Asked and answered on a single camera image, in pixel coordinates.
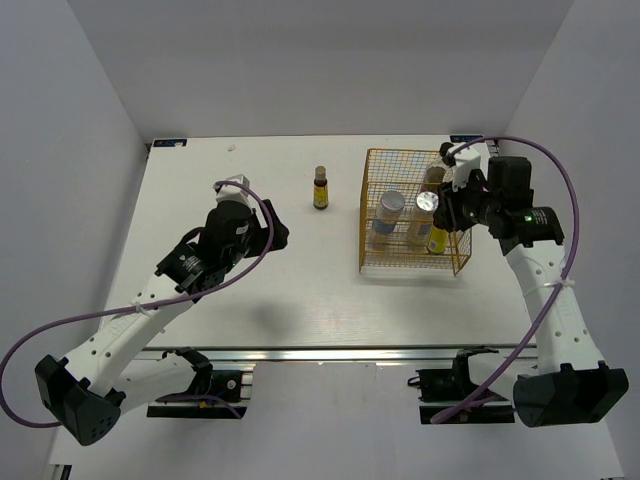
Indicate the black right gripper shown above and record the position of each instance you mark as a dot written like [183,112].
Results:
[447,210]

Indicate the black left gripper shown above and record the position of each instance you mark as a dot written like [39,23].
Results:
[262,236]

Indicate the white granule jar silver lid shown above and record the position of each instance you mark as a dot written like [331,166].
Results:
[425,205]

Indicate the small yellow-label bottle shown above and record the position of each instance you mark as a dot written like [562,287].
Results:
[320,192]
[437,240]

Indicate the dark sauce bottle red label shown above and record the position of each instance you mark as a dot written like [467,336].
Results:
[437,173]

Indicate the white jar blue label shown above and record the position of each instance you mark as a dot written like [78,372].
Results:
[389,209]

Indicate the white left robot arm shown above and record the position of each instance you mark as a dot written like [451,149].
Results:
[92,386]

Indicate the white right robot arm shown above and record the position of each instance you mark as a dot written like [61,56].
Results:
[571,382]

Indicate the blue right corner sticker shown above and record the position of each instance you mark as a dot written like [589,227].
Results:
[464,138]

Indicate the blue corner sticker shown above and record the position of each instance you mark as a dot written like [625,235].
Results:
[464,138]
[169,143]

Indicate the blue left corner sticker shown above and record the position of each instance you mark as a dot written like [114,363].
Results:
[169,143]

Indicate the yellow wire rack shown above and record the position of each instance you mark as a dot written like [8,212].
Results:
[402,170]

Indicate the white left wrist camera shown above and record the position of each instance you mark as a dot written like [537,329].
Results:
[233,192]

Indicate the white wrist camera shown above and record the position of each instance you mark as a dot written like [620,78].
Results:
[462,160]
[233,192]

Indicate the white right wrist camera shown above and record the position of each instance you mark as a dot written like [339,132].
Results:
[462,160]

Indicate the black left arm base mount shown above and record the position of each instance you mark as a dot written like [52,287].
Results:
[216,393]

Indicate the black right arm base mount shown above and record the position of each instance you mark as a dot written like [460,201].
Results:
[440,388]

